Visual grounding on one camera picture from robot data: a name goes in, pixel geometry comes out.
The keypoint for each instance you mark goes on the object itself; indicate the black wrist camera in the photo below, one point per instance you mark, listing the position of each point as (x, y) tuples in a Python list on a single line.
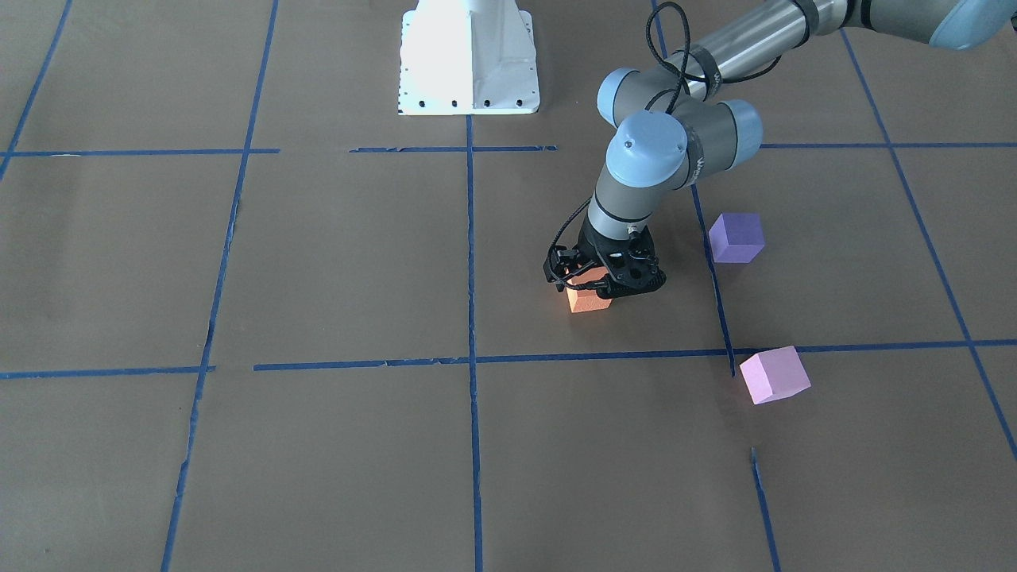
[(562, 266)]

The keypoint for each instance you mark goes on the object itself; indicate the pink foam cube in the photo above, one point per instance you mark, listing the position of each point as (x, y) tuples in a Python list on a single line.
[(774, 374)]

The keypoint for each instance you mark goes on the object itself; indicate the orange foam cube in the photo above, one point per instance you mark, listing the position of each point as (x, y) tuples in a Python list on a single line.
[(587, 300)]

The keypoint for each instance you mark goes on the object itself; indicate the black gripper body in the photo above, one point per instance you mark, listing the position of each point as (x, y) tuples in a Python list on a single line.
[(590, 241)]

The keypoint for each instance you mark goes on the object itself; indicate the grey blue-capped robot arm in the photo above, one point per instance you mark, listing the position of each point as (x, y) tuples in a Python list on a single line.
[(671, 130)]

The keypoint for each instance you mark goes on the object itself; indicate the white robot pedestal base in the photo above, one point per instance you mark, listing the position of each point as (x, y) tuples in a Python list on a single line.
[(467, 58)]

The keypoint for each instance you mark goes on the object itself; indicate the purple foam cube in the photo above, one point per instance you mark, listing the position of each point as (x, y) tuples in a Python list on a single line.
[(736, 238)]

